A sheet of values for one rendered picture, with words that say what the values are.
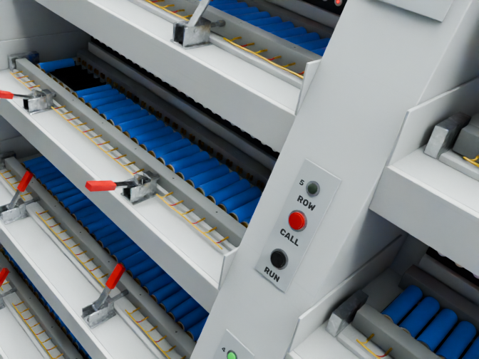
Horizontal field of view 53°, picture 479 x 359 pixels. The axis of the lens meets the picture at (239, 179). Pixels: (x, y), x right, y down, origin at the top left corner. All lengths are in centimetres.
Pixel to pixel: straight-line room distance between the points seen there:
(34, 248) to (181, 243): 34
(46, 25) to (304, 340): 71
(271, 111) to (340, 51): 9
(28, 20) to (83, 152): 32
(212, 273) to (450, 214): 26
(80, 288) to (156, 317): 14
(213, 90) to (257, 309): 23
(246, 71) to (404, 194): 21
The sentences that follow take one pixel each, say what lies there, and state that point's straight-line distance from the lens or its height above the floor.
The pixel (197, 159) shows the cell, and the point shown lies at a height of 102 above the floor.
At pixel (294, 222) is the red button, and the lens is 44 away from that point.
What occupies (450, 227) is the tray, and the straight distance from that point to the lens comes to 40.
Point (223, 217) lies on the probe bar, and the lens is 57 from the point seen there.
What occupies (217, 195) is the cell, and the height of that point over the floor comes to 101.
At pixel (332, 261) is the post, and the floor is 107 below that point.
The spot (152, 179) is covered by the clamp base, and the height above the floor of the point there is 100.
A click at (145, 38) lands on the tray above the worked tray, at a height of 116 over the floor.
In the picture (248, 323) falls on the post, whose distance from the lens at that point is 50.
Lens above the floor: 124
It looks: 20 degrees down
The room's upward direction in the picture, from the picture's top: 23 degrees clockwise
